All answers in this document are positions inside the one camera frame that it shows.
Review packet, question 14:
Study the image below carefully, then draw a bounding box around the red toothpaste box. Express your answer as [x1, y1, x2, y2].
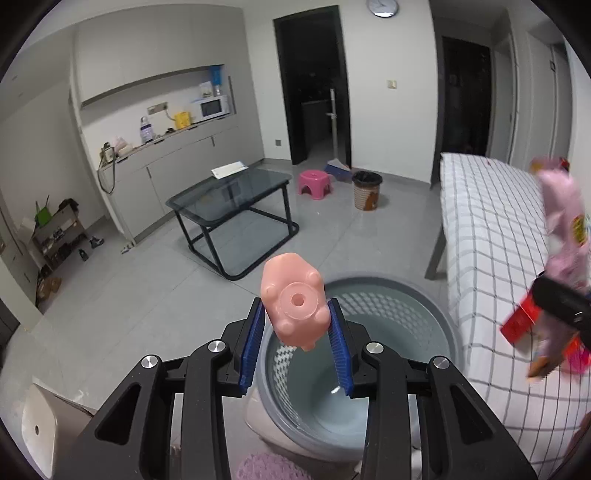
[500, 292, 590, 374]

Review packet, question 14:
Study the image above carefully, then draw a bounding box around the grey kitchen cabinet counter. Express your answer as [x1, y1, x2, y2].
[68, 59, 267, 241]

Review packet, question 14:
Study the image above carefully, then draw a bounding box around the brown patterned waste bin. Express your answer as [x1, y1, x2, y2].
[352, 170, 383, 211]

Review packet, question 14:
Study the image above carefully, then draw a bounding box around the round wall clock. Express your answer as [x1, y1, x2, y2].
[366, 0, 400, 19]

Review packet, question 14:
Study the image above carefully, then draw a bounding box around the pink rubber pig toy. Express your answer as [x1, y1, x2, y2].
[260, 253, 331, 351]

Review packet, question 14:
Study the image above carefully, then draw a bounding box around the clear purple-label bottle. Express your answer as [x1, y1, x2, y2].
[139, 116, 154, 144]

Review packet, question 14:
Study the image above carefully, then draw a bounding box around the pink snack wrapper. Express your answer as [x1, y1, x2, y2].
[528, 161, 590, 378]

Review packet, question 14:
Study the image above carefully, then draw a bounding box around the pink plastic stool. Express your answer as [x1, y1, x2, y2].
[297, 170, 332, 200]

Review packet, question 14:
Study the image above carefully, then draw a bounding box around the black glass coffee table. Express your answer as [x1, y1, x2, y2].
[166, 168, 301, 281]

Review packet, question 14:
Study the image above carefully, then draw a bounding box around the shoe rack with shoes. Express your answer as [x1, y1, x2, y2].
[32, 198, 104, 271]

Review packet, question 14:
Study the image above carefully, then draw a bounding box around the broom with blue dustpan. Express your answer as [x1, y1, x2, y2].
[325, 88, 352, 183]

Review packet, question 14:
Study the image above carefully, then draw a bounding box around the white black checked bed cover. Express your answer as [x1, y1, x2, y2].
[441, 153, 590, 479]

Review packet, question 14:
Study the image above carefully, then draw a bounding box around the grey perforated laundry basket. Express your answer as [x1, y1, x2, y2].
[254, 275, 464, 463]

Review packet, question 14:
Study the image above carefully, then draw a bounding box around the yellow container on counter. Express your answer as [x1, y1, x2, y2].
[173, 111, 191, 130]

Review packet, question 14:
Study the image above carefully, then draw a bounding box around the white microwave oven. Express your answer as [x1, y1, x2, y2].
[188, 95, 229, 123]

